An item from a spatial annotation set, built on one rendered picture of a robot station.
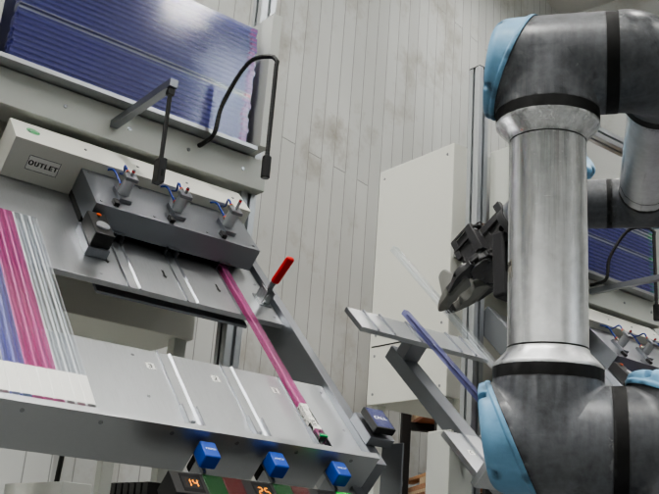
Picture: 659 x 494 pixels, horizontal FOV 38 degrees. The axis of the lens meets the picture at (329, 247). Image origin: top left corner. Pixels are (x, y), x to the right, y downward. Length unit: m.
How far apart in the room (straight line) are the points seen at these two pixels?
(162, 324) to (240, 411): 0.64
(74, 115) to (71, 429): 0.79
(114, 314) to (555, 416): 1.18
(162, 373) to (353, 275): 5.39
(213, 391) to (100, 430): 0.24
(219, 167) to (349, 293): 4.75
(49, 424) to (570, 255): 0.64
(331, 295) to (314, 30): 1.91
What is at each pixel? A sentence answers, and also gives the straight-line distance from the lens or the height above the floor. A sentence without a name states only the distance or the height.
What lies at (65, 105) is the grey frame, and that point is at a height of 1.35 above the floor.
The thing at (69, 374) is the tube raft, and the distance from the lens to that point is 1.27.
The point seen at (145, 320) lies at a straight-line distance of 2.00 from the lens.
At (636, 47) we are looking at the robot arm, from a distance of 1.09.
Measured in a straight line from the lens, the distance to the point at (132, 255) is 1.69.
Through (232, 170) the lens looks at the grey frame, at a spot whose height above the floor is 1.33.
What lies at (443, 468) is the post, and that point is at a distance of 1.74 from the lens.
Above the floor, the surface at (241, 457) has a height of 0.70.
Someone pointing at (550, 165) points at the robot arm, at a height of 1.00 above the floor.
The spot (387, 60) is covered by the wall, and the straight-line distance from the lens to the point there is 7.66.
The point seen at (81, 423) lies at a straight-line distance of 1.22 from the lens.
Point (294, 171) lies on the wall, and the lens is 6.40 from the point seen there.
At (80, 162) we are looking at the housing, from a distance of 1.78.
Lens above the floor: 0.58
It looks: 18 degrees up
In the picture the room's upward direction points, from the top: 4 degrees clockwise
